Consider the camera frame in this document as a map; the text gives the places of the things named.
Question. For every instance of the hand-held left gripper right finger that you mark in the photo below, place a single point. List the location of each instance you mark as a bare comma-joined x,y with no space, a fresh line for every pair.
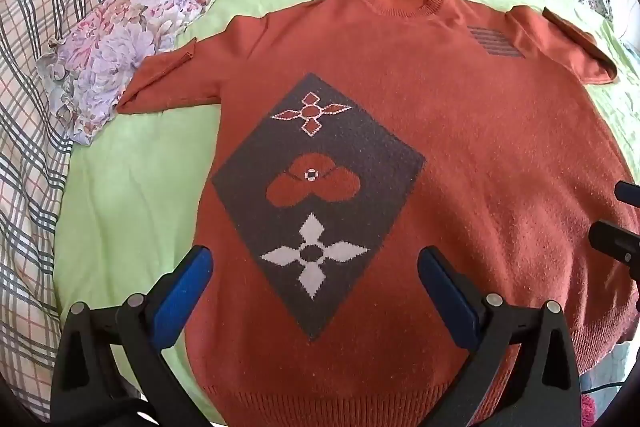
450,297

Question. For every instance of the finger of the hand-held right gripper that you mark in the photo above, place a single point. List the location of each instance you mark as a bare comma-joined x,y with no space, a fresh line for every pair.
617,244
629,192

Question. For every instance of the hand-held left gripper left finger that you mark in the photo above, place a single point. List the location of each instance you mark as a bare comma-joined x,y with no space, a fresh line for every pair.
181,297

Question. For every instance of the orange knitted sweater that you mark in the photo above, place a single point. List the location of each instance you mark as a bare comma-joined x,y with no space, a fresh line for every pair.
450,132

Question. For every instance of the light green bed sheet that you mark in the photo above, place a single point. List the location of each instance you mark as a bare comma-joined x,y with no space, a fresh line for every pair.
135,207

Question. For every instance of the plaid checked blanket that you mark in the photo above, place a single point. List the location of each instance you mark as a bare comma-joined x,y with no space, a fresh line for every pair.
35,132

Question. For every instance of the purple floral pillow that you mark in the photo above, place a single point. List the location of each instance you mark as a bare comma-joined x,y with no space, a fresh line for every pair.
115,52

